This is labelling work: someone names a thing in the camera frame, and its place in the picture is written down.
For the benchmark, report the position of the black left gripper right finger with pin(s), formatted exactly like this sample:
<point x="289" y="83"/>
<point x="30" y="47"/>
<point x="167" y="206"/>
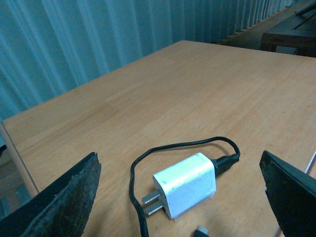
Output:
<point x="291" y="194"/>

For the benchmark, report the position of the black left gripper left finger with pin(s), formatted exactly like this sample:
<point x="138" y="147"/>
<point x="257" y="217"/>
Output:
<point x="60" y="210"/>

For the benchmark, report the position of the dark wooden table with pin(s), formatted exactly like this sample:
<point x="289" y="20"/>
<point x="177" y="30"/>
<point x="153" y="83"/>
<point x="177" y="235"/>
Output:
<point x="297" y="31"/>

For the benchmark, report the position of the white charger plug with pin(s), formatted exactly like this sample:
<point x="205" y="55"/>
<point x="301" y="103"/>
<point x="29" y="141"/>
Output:
<point x="182" y="186"/>

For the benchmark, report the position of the wooden nightstand cabinet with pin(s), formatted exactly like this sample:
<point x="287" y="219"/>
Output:
<point x="186" y="92"/>

